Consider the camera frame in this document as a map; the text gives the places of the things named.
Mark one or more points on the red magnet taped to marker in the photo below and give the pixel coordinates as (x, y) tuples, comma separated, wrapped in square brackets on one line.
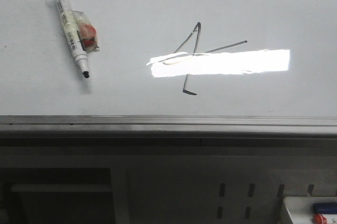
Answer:
[(88, 33)]

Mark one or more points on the white black whiteboard marker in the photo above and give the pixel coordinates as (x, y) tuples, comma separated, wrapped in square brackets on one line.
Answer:
[(72, 33)]

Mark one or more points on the white whiteboard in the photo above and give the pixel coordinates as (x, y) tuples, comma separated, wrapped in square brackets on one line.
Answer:
[(172, 57)]

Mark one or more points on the white slotted shelf panel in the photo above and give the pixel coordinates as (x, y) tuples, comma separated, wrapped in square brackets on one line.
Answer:
[(219, 189)]

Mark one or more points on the white storage tray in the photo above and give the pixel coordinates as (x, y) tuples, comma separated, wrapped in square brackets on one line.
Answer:
[(300, 209)]

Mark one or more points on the blue marker cap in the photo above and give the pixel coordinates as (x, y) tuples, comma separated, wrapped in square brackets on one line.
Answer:
[(325, 208)]

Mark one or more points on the red marker cap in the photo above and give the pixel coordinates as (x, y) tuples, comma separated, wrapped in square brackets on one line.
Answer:
[(319, 219)]

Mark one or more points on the aluminium whiteboard frame rail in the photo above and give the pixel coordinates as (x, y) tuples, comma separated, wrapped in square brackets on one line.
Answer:
[(167, 130)]

